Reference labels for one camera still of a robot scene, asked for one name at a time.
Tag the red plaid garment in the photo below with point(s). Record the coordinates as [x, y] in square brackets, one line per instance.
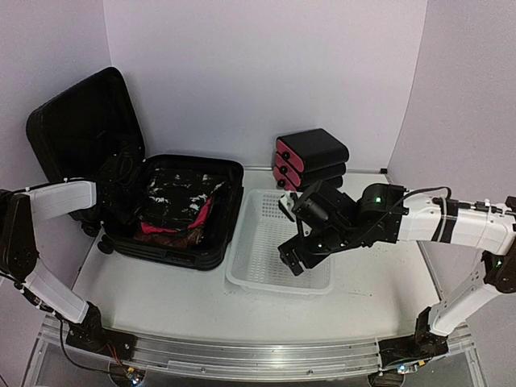
[181, 239]

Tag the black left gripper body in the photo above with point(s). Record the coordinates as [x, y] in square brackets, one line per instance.
[128, 203]

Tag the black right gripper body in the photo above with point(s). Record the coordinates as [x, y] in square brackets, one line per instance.
[332, 242]

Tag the black white splatter jeans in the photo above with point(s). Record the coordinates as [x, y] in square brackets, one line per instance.
[170, 183]

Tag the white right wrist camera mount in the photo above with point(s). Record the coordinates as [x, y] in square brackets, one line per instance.
[286, 204]

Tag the white perforated plastic basket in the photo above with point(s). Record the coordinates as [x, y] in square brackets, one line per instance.
[254, 262]

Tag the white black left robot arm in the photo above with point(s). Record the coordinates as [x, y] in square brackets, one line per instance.
[35, 253]

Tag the aluminium rail frame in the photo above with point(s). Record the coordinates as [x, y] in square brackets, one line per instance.
[57, 361]

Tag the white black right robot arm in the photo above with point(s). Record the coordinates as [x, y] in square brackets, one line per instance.
[431, 216]

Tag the black pink drawer organizer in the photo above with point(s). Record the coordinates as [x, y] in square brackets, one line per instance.
[305, 157]

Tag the pink garment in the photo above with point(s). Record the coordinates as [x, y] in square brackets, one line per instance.
[174, 214]

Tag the black ribbed hard-shell suitcase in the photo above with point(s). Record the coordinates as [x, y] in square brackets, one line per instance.
[71, 131]

